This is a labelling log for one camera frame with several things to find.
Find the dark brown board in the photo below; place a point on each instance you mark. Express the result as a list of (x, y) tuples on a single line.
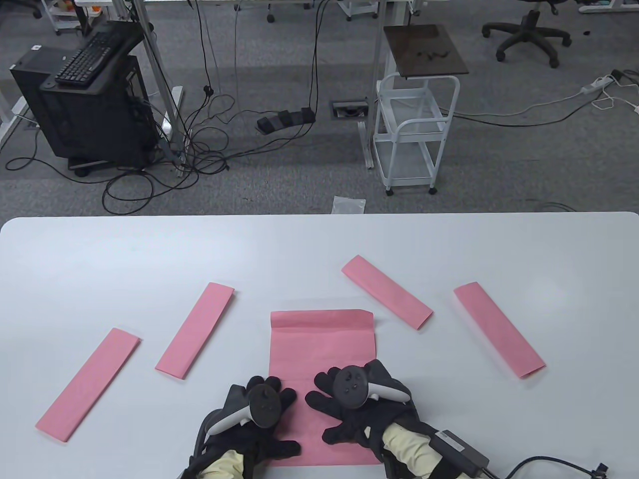
[(424, 50)]

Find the black computer tower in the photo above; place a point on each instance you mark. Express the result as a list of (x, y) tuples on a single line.
[(90, 124)]

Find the person's right forearm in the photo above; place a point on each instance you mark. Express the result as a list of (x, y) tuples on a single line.
[(409, 444)]

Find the black office chair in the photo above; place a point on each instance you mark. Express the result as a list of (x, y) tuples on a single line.
[(529, 32)]

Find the black power adapter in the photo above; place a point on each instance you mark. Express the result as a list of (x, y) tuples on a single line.
[(617, 74)]

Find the white power strip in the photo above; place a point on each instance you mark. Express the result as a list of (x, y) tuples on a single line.
[(596, 85)]

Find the metal floor socket box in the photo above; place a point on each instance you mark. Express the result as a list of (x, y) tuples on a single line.
[(349, 110)]

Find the white metal desk leg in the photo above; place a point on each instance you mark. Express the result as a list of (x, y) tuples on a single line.
[(378, 50)]

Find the white storage trolley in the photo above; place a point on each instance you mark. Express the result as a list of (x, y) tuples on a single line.
[(62, 20)]

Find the person's left forearm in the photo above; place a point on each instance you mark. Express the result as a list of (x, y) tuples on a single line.
[(222, 466)]

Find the clear plastic bag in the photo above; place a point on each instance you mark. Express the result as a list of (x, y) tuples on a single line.
[(349, 205)]

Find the grey black hand controller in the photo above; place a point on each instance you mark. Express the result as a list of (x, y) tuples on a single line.
[(264, 404), (349, 386)]

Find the pink paper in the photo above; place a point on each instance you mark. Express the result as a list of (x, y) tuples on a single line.
[(322, 344), (87, 386), (387, 292), (194, 329), (499, 329)]

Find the black foot pedal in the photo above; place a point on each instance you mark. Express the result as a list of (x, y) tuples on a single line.
[(284, 119)]

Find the person's right hand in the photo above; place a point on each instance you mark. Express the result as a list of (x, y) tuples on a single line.
[(364, 419)]

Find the black keyboard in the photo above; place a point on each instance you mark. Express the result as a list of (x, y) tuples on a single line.
[(85, 60)]

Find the grey metal desk leg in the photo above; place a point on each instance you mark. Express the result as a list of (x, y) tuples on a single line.
[(155, 65)]

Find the person's left hand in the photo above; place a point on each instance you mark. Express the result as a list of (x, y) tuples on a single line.
[(259, 444)]

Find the black forearm sensor box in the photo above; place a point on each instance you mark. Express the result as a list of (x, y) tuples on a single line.
[(459, 449)]

